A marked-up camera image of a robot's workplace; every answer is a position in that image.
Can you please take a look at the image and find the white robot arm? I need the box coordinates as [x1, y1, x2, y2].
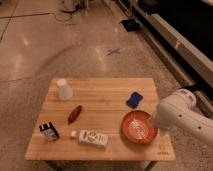
[152, 89, 213, 144]

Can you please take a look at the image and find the wooden table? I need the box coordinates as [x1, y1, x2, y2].
[25, 78, 175, 161]

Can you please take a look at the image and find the black white eraser box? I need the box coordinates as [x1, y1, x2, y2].
[39, 122, 59, 141]

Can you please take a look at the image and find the orange bowl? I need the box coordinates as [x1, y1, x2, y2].
[121, 110, 158, 145]

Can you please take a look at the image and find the white machine base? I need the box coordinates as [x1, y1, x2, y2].
[59, 0, 88, 12]

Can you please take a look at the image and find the blue tape cross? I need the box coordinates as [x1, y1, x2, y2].
[107, 48, 120, 55]

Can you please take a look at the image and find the white milk carton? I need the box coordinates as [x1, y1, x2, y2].
[70, 130, 108, 148]

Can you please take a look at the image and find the long white rail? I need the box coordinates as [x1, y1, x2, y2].
[114, 0, 213, 88]

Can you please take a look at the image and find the black floor mat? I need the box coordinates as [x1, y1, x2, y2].
[121, 19, 140, 32]

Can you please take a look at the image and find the blue sponge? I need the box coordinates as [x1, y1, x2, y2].
[126, 92, 143, 108]

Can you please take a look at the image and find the brown sausage toy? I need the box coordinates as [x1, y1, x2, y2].
[68, 105, 82, 124]

